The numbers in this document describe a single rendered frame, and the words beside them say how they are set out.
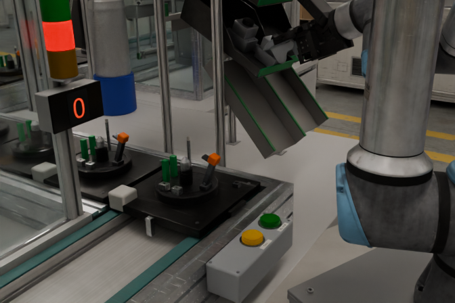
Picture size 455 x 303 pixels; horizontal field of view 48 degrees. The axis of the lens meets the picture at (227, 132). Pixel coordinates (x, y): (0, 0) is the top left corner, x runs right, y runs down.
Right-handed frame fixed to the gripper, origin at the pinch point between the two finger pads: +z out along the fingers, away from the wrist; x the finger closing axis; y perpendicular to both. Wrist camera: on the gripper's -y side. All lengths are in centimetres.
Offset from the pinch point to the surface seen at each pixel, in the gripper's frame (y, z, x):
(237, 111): 12.6, 11.1, -7.5
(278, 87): 9.3, 15.8, 14.5
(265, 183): 30.6, 4.3, -12.3
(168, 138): 13.8, 32.8, -14.5
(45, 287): 33, 13, -63
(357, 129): 51, 169, 261
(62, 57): -5, 3, -51
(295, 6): -33, 82, 119
